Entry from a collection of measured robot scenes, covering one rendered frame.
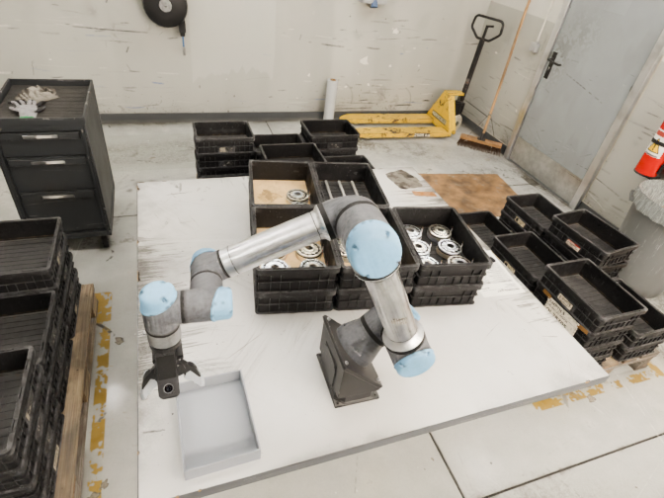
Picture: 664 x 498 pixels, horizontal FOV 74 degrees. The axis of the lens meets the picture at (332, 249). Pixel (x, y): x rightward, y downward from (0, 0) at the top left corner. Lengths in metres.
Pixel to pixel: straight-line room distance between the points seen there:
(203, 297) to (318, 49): 4.15
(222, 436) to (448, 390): 0.74
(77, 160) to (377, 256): 2.17
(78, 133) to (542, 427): 2.85
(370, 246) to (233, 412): 0.73
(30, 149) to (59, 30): 2.03
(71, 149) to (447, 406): 2.29
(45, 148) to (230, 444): 1.99
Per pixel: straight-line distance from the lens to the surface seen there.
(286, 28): 4.80
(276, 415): 1.42
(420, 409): 1.52
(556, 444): 2.59
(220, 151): 3.20
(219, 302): 1.00
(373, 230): 0.92
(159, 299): 0.98
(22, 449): 1.78
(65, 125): 2.76
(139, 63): 4.74
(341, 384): 1.36
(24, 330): 2.26
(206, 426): 1.41
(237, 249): 1.08
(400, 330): 1.16
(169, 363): 1.11
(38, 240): 2.55
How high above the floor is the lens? 1.92
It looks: 38 degrees down
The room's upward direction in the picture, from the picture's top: 9 degrees clockwise
